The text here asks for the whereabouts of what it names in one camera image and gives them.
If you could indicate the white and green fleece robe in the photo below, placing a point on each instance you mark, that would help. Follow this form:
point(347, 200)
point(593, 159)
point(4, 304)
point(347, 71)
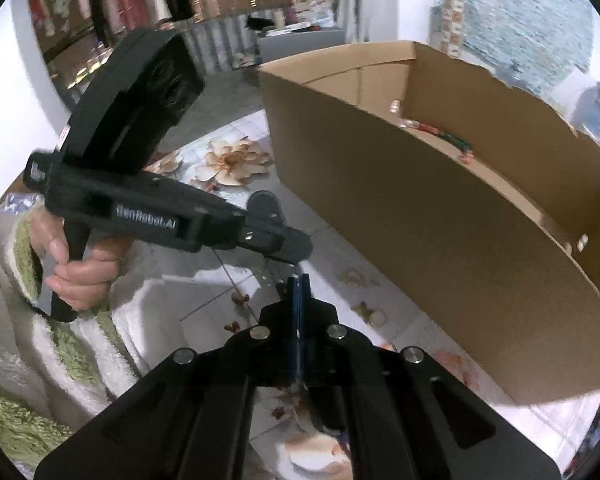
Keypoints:
point(9, 335)

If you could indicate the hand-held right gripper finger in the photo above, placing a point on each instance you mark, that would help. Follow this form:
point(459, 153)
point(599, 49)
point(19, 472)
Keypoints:
point(306, 330)
point(295, 330)

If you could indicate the brown cardboard box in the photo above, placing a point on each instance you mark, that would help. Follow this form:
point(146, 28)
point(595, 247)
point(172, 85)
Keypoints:
point(405, 235)

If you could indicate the floral tablecloth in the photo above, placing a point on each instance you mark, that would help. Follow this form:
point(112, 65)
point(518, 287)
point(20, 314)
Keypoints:
point(350, 300)

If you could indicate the teal printed wall cloth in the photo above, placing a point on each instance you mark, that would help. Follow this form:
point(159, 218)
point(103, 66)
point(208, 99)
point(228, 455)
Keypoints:
point(520, 15)

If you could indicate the small black bag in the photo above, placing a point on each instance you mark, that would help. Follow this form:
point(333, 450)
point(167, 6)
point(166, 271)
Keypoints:
point(260, 23)

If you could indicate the pile of pale bags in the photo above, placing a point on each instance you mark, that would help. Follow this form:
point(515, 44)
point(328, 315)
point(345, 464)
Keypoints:
point(317, 5)

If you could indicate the person's left hand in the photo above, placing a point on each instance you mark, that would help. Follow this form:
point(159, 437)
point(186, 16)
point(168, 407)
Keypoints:
point(89, 275)

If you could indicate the grey cabinet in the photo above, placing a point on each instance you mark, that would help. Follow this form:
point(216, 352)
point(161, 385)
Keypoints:
point(300, 45)

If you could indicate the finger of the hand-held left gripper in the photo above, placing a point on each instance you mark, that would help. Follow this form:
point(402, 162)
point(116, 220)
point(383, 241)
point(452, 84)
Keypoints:
point(285, 245)

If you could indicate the orange patterned wall cloth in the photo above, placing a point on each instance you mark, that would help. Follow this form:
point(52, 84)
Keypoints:
point(449, 25)

